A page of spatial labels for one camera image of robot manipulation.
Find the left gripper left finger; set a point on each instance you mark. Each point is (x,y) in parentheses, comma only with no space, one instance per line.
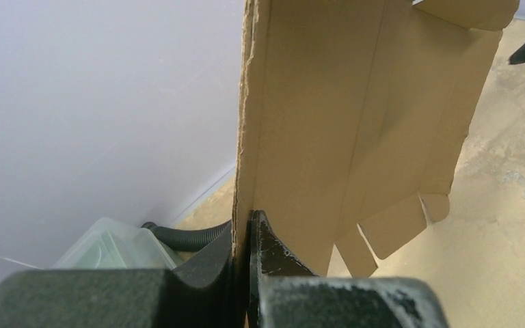
(197,293)

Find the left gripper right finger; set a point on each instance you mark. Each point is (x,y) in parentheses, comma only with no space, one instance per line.
(286,293)

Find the brown cardboard box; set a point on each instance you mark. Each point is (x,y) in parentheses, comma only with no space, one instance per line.
(352,116)

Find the clear plastic storage bin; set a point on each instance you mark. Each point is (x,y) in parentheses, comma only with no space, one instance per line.
(110,244)

